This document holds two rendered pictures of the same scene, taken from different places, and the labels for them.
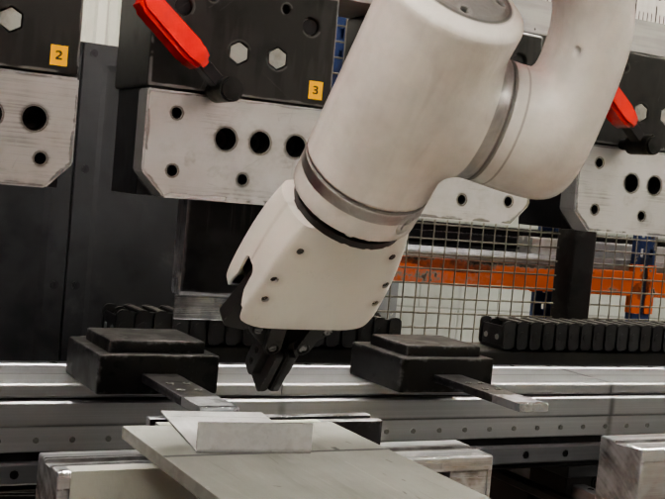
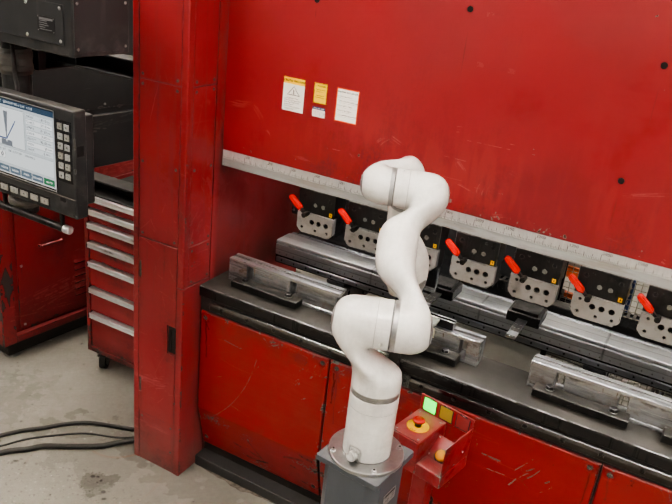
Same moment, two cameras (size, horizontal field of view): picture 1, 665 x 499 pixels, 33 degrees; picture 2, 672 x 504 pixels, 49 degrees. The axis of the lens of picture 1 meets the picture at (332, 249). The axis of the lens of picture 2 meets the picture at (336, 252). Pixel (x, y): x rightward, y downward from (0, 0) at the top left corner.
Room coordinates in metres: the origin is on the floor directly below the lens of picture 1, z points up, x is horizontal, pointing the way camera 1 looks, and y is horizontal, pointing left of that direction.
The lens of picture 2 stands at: (-0.70, -1.65, 2.16)
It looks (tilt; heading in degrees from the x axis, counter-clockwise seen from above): 23 degrees down; 55
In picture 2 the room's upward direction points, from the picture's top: 6 degrees clockwise
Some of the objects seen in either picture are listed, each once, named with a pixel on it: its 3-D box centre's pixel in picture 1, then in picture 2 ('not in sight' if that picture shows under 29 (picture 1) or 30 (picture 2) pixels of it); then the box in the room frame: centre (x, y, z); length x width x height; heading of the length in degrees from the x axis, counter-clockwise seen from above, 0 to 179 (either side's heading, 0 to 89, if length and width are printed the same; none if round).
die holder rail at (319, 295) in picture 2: not in sight; (285, 283); (0.64, 0.56, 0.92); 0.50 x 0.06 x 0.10; 118
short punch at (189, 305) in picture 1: (237, 261); (423, 276); (0.90, 0.07, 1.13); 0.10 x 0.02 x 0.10; 118
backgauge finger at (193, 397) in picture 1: (167, 372); (435, 292); (1.03, 0.14, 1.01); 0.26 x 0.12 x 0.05; 28
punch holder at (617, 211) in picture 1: (614, 145); (537, 274); (1.07, -0.26, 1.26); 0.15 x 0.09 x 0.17; 118
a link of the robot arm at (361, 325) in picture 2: not in sight; (367, 344); (0.25, -0.47, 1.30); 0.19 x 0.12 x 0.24; 139
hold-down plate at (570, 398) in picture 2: not in sight; (579, 404); (1.13, -0.49, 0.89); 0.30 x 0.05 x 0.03; 118
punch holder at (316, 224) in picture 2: not in sight; (321, 211); (0.70, 0.45, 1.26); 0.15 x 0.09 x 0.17; 118
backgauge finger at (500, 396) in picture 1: (458, 373); (521, 320); (1.19, -0.15, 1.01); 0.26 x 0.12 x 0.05; 28
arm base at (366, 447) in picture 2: not in sight; (370, 421); (0.28, -0.49, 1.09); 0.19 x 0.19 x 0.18
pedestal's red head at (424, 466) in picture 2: not in sight; (430, 439); (0.71, -0.28, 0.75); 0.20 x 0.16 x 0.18; 107
